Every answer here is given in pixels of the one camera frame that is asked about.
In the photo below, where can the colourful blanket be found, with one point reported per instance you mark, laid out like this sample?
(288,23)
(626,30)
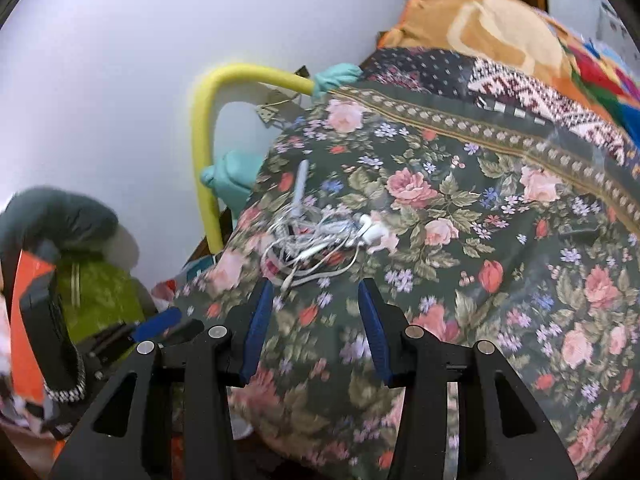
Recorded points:
(480,20)

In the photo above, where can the floral bedspread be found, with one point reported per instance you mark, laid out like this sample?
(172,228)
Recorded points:
(450,270)

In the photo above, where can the dark grey cloth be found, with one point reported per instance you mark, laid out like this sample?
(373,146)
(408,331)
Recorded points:
(55,220)

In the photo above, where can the wall socket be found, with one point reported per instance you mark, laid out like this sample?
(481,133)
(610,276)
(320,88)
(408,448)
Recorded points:
(266,112)

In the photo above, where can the black usb stick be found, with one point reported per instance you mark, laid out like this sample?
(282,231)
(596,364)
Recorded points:
(577,234)

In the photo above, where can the yellow foam tube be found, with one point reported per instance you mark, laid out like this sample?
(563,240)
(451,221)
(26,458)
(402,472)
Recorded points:
(202,160)

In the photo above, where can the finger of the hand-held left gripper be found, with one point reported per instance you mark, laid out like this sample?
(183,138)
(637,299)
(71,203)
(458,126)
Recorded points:
(157,323)
(185,331)

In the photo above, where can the dark patterned quilt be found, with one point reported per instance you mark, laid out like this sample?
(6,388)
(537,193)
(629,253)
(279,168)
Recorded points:
(510,87)

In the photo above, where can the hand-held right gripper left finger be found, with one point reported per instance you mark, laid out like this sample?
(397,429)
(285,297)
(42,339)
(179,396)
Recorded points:
(255,330)

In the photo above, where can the orange box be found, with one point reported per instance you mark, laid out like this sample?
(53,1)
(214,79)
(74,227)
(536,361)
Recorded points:
(22,340)

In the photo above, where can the white plastic stick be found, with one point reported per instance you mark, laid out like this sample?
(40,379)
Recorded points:
(301,185)

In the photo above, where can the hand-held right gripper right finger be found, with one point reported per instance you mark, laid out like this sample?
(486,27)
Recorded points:
(375,330)

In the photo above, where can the teal cloth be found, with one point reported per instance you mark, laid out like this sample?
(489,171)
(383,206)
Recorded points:
(235,175)

